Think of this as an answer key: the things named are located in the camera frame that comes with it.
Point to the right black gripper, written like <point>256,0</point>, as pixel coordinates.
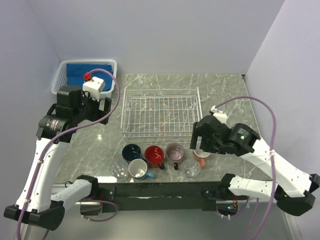
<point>203,145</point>

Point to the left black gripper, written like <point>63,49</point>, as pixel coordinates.
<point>97,114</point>

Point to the pink floral mug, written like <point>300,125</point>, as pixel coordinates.
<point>200,156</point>

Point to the mauve mug black handle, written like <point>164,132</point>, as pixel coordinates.
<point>174,154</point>

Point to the red mug black handle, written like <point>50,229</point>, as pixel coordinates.
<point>154,157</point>

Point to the dark blue mug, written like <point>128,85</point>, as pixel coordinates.
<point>131,152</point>

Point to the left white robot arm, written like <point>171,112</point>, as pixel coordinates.
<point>37,206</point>

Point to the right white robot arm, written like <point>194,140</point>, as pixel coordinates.
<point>290,188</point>

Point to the right clear glass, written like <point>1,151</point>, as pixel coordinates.
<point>191,169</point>

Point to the clear glass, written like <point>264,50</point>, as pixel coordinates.
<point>191,169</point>
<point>119,169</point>

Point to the blue cloth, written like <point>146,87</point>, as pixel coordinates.
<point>75,74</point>

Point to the white plastic basket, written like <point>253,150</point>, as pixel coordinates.
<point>60,78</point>

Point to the left clear glass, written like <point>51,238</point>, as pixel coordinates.
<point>119,169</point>

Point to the light blue white mug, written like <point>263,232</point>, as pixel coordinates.
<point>138,169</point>

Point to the black base beam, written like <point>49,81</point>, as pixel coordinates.
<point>147,196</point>

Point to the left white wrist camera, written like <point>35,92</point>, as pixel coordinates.
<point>93,86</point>

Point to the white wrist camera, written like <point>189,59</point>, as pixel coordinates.
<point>220,115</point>
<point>93,86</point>

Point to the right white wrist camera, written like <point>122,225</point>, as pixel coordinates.
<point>220,115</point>

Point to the white wire dish rack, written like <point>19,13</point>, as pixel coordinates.
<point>160,113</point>

